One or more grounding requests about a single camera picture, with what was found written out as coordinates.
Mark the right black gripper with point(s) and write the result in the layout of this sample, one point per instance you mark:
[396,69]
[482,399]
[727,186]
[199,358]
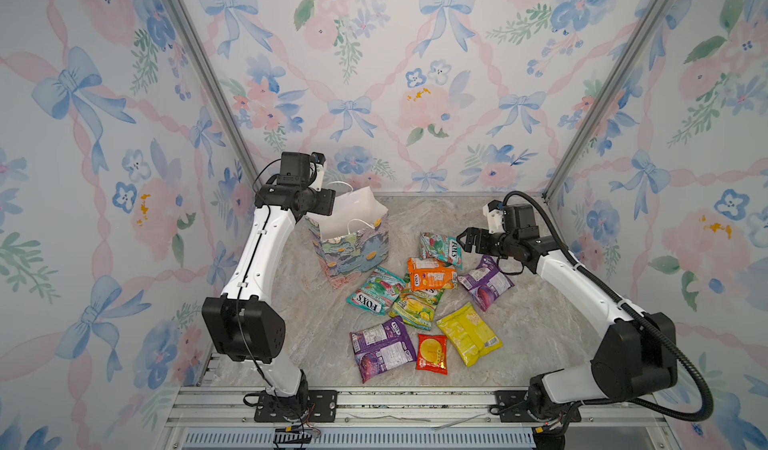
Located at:
[481,236]

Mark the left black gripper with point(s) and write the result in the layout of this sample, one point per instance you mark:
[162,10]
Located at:
[327,202]

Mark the floral paper gift bag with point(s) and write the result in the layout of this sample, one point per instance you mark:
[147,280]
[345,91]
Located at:
[354,239]

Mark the yellow-green Fox's candy packet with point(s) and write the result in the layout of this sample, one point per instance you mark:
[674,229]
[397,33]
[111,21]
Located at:
[417,308]

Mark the green Fox's candy packet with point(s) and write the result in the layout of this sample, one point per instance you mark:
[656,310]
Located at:
[378,293]

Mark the large purple snack packet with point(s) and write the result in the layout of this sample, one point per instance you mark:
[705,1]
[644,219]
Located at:
[382,348]

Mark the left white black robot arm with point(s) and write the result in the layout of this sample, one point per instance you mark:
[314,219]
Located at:
[241,322]

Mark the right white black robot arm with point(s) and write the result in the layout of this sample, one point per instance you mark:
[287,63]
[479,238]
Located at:
[629,362]

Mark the teal Fox's candy packet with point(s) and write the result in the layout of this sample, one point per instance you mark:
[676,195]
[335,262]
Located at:
[444,249]

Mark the small purple snack packet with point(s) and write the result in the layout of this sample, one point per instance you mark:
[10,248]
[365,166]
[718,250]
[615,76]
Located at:
[486,283]

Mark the orange snack packet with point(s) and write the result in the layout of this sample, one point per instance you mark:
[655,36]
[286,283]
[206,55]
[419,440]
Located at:
[430,274]

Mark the yellow snack packet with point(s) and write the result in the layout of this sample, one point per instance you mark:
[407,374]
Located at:
[469,334]

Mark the red snack packet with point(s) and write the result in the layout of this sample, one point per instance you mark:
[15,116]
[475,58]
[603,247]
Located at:
[432,354]

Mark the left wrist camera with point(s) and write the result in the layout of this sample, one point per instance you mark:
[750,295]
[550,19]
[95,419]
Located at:
[302,170]

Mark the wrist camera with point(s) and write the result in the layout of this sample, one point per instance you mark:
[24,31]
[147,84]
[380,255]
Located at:
[302,170]
[502,218]

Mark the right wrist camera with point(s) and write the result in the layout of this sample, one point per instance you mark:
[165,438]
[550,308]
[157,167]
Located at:
[502,218]

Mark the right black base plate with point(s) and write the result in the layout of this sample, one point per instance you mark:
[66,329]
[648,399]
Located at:
[515,406]

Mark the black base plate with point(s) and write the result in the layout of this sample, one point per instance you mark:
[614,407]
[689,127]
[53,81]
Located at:
[313,406]
[515,406]

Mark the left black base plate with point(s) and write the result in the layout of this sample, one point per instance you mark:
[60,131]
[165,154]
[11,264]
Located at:
[313,406]

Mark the left aluminium corner post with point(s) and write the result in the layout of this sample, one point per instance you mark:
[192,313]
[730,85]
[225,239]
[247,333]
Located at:
[190,37]

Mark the aluminium corner post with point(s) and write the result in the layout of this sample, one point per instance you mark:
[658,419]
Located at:
[639,38]
[190,37]

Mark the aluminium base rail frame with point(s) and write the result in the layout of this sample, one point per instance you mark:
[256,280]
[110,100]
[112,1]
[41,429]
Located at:
[404,418]

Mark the right aluminium corner post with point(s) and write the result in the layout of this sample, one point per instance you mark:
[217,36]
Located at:
[639,38]

